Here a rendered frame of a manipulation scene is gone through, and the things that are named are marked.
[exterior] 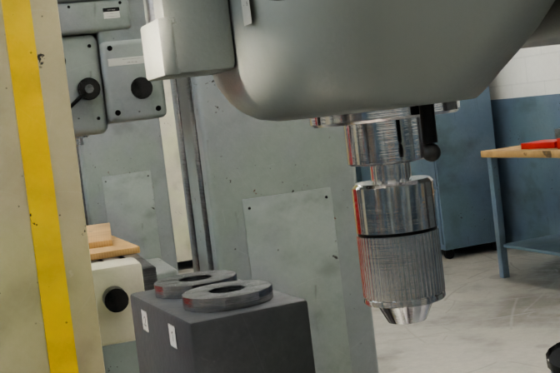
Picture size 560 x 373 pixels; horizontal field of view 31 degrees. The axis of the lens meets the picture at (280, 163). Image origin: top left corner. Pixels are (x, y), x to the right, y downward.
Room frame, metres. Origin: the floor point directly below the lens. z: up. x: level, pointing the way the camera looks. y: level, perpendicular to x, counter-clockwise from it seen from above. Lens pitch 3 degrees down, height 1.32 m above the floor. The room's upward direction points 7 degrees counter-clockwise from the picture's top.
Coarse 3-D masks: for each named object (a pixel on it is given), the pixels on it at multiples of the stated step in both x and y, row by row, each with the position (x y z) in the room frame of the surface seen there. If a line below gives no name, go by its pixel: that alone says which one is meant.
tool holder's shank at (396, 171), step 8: (376, 168) 0.56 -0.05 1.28; (384, 168) 0.56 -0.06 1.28; (392, 168) 0.55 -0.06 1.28; (400, 168) 0.56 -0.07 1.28; (408, 168) 0.56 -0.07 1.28; (376, 176) 0.56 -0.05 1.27; (384, 176) 0.56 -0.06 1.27; (392, 176) 0.55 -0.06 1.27; (400, 176) 0.56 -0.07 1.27; (408, 176) 0.56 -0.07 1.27
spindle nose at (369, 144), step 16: (352, 128) 0.55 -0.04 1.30; (368, 128) 0.55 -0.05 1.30; (384, 128) 0.54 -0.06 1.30; (400, 128) 0.54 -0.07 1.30; (416, 128) 0.55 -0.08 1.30; (352, 144) 0.55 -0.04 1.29; (368, 144) 0.55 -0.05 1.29; (384, 144) 0.54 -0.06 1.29; (400, 144) 0.54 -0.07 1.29; (416, 144) 0.55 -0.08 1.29; (352, 160) 0.56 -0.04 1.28; (368, 160) 0.55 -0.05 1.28; (384, 160) 0.54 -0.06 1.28; (400, 160) 0.54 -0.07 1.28; (416, 160) 0.55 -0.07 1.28
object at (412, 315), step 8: (384, 312) 0.56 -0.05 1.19; (392, 312) 0.55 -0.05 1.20; (400, 312) 0.55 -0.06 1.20; (408, 312) 0.55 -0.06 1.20; (416, 312) 0.55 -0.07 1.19; (424, 312) 0.56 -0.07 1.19; (392, 320) 0.56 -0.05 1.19; (400, 320) 0.55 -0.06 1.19; (408, 320) 0.55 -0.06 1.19; (416, 320) 0.55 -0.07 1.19; (424, 320) 0.56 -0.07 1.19
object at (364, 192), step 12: (408, 180) 0.55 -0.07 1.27; (420, 180) 0.55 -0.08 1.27; (432, 180) 0.56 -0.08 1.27; (360, 192) 0.55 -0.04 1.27; (372, 192) 0.55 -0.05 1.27; (384, 192) 0.54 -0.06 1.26; (396, 192) 0.54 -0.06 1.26; (408, 192) 0.54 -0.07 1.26; (420, 192) 0.55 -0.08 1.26; (432, 192) 0.56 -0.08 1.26
